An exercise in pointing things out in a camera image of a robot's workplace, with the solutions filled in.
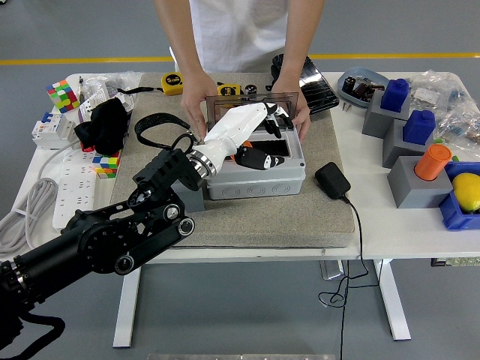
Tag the white power strip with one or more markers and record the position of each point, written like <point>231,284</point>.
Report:
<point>73,195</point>

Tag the small multicoloured puzzle cube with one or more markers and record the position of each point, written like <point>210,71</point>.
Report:
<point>107,165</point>

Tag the black cloth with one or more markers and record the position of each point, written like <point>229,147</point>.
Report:
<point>105,123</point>

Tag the red plastic piece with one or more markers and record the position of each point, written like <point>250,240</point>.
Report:
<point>87,148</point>

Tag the grey block holder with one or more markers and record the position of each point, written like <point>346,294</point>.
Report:
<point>412,191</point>
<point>393,146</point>
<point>375,120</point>

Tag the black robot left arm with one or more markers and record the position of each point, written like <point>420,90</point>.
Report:
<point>112,240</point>

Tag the person's torso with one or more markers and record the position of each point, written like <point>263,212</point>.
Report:
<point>240,33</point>

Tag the grey plastic junction box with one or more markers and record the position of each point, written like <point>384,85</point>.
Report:
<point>262,187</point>

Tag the white socket in packaging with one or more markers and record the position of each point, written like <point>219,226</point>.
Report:
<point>90,108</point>

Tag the dark brown capacitors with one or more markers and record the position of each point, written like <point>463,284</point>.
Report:
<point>362,92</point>

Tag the under-table label strip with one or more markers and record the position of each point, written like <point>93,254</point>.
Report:
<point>457,262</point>

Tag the blue plastic bin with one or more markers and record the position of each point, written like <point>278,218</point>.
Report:
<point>455,217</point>

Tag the smoky transparent box lid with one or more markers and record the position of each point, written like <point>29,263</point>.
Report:
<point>240,102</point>

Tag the blue-grey oval dish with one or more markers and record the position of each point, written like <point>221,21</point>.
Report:
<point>345,95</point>

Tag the grey block with round hole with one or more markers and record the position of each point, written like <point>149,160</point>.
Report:
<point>193,200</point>

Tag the grey-brown mat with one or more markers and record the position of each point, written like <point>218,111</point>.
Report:
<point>262,225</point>

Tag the black power adapter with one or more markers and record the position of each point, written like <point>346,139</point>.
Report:
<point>332,180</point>

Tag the person's right forearm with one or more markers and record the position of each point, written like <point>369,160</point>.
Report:
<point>180,37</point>

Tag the white table leg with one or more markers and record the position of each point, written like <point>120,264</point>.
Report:
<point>393,307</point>
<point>125,318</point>

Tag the person's right hand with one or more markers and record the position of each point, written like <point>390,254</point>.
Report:
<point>195,97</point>

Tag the person's left forearm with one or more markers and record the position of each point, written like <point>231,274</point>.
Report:
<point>300,41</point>

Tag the large multicoloured puzzle cube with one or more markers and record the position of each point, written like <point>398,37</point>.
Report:
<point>63,95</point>

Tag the green plastic piece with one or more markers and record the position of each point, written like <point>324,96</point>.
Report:
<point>438,141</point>

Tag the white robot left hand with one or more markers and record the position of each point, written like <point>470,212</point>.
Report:
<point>232,127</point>

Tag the white circuit breaker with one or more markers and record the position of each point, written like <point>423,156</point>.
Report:
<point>48,131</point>

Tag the thin metal pen tool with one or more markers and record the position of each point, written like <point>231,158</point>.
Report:
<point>80,88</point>

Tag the black glossy foot pedal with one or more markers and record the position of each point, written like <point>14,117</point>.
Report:
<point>318,90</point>

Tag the blue plastic block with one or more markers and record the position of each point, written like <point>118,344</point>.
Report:
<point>393,97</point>
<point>418,129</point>

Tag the person's left hand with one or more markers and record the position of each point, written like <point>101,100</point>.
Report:
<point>302,108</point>

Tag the black capacitor in dish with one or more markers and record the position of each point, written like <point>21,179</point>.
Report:
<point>350,84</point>

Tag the clear bag of white parts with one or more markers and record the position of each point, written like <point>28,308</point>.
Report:
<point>112,80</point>

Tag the small black capacitor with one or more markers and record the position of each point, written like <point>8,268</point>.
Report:
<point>250,89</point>

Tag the silver under-table control box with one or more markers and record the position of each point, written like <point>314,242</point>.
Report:
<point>332,270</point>

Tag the yellow lemon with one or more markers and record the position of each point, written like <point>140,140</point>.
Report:
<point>468,191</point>

